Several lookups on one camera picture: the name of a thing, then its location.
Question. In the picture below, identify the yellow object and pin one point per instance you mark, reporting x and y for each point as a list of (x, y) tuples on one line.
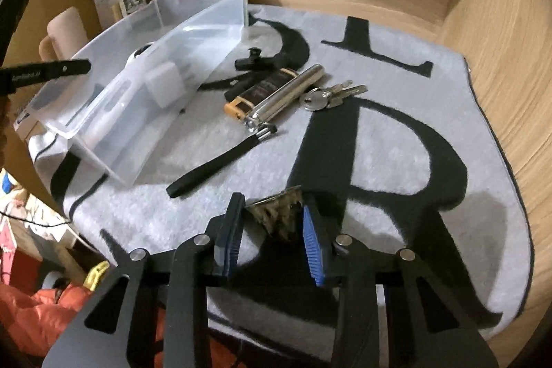
[(97, 273)]

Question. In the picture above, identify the silver key bunch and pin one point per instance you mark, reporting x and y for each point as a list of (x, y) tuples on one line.
[(319, 98)]

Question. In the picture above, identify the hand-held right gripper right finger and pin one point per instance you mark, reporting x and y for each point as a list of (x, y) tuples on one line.
[(312, 249)]

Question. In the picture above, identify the grey mat with black letters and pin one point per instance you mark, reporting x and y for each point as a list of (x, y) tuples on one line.
[(388, 53)]

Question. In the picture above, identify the orange jacket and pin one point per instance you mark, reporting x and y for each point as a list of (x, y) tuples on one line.
[(43, 307)]

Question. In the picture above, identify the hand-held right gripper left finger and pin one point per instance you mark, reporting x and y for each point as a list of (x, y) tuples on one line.
[(228, 241)]

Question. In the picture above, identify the clear plastic storage box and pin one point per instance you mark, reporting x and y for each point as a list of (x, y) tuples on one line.
[(202, 31)]

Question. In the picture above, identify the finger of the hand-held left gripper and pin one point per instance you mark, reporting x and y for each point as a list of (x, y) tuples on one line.
[(43, 73), (15, 12)]

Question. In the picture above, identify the white charger cube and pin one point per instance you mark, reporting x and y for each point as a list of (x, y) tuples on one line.
[(161, 85)]

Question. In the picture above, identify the black T-shaped tool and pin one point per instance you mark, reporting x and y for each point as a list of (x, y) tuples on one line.
[(255, 58)]

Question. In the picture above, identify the black and yellow lighter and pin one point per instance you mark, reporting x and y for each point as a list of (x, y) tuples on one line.
[(258, 92)]

